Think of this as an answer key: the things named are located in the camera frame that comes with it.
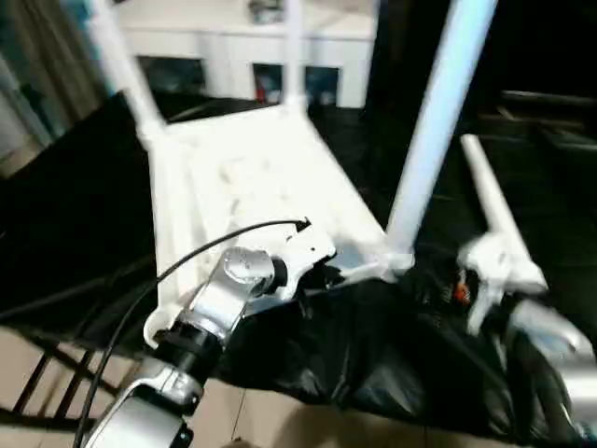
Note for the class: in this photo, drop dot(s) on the white plastic table leg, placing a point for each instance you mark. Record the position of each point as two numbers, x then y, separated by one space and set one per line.
126 70
434 116
490 186
295 56

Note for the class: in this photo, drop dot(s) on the white plastic table top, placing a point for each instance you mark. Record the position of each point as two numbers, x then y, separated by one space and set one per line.
256 163

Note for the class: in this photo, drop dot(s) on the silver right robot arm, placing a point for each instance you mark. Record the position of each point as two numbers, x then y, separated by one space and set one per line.
559 336

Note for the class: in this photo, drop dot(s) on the black work mat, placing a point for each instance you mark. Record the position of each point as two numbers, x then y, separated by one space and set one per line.
373 350

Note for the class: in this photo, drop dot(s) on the black flat panel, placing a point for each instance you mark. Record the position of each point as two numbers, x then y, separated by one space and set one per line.
550 99

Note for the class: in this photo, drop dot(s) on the white cabinet with glass doors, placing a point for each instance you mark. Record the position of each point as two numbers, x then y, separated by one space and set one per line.
210 42

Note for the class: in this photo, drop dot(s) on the dark metallic object on cabinet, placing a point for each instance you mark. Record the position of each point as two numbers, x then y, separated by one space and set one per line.
266 9

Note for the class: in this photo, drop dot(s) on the grey brown curtain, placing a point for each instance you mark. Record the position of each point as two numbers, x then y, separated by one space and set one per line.
51 60

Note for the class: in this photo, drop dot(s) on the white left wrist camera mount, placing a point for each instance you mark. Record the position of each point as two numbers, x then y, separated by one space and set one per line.
308 247

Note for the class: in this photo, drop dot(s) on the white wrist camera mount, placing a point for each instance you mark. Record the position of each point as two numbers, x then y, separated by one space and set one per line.
490 261
308 247

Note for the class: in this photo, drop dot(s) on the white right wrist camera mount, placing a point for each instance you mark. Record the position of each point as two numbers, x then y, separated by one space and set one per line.
490 261

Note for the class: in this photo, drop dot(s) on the black metal table frame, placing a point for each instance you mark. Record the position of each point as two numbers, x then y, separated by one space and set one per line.
56 373

